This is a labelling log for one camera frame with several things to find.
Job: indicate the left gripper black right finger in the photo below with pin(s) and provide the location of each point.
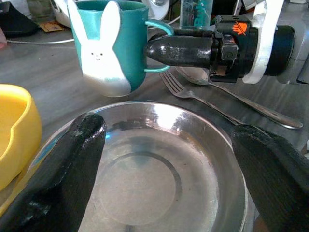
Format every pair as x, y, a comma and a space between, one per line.
277, 183

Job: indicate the blue plastic water bottle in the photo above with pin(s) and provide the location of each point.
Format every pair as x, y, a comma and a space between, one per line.
190, 14

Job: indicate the pink drinking bottle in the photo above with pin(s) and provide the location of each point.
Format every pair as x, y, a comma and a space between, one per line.
2, 38

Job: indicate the yellow paper card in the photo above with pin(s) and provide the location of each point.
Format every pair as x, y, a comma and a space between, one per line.
50, 26

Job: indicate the stainless steel plate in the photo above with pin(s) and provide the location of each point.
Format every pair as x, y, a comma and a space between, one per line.
154, 181

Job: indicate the small black pouch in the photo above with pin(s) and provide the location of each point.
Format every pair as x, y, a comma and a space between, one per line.
14, 21

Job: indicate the silver steel fork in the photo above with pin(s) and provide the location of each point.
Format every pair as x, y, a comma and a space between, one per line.
179, 89

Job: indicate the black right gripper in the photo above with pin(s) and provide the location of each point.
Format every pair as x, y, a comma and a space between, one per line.
239, 53

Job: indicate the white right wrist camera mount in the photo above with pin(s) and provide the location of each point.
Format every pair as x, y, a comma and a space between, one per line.
268, 14

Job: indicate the teal mug with white bunny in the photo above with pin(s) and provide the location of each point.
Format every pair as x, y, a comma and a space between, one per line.
130, 48

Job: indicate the silver steel spoon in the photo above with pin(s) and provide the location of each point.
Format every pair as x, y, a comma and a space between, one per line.
265, 112

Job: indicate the yellow silicone bowl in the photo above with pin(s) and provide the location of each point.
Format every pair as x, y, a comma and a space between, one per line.
17, 135

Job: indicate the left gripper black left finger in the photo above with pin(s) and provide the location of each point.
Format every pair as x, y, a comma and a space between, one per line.
60, 183

